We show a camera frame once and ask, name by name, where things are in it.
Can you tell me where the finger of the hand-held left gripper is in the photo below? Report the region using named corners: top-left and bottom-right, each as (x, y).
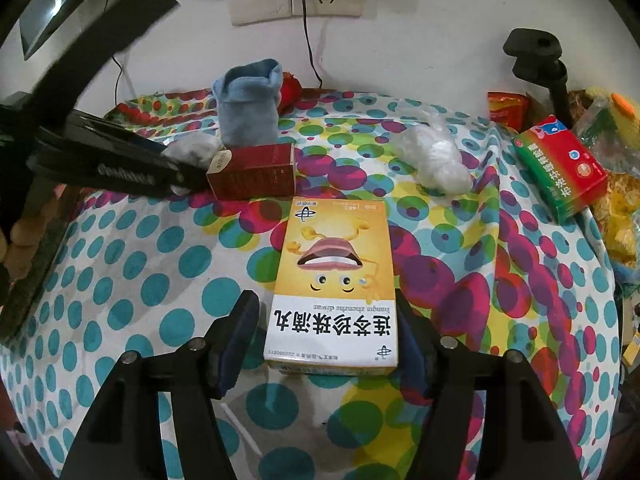
top-left (70, 110), bottom-right (168, 157)

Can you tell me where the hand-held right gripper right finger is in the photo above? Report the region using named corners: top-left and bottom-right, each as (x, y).
top-left (395, 290), bottom-right (583, 480)

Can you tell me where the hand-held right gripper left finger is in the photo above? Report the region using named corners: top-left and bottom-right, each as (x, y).
top-left (60, 290), bottom-right (261, 480)

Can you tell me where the grey blue sock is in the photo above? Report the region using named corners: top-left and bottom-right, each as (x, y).
top-left (162, 132), bottom-right (223, 196)

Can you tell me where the yellow medicine box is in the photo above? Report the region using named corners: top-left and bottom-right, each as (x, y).
top-left (263, 196), bottom-right (399, 376)

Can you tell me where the round red tray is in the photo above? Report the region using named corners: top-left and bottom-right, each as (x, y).
top-left (0, 185), bottom-right (83, 343)

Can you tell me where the person's left hand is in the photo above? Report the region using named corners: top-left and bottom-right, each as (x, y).
top-left (0, 200), bottom-right (58, 281)

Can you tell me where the polka dot tablecloth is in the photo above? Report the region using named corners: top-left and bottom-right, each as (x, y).
top-left (0, 89), bottom-right (631, 480)

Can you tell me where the dark red box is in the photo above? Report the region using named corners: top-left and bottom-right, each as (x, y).
top-left (206, 142), bottom-right (297, 200)

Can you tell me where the black curved television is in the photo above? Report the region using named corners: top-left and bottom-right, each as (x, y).
top-left (0, 0), bottom-right (182, 106)

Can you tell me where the small red cloth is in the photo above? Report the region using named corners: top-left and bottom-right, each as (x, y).
top-left (277, 72), bottom-right (304, 113)

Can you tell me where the crumpled white plastic bag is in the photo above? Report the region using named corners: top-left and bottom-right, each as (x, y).
top-left (387, 110), bottom-right (475, 195)

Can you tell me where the red green medicine box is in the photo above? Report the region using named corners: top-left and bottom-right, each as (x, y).
top-left (511, 115), bottom-right (608, 225)

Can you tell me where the yellow snack bag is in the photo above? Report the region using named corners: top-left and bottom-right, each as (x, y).
top-left (592, 175), bottom-right (640, 266)

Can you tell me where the red snack packet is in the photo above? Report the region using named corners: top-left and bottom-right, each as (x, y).
top-left (487, 91), bottom-right (532, 131)

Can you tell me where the clear plastic bag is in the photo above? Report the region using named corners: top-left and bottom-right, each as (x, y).
top-left (572, 92), bottom-right (640, 181)

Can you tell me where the black phone stand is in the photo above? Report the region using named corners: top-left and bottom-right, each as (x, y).
top-left (501, 27), bottom-right (573, 128)

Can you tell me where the yellow plush toy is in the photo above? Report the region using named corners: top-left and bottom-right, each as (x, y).
top-left (585, 85), bottom-right (640, 133)

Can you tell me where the thin black cable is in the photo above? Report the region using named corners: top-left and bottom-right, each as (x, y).
top-left (111, 55), bottom-right (132, 108)

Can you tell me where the black adapter cable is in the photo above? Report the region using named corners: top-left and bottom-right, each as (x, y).
top-left (299, 0), bottom-right (325, 92)

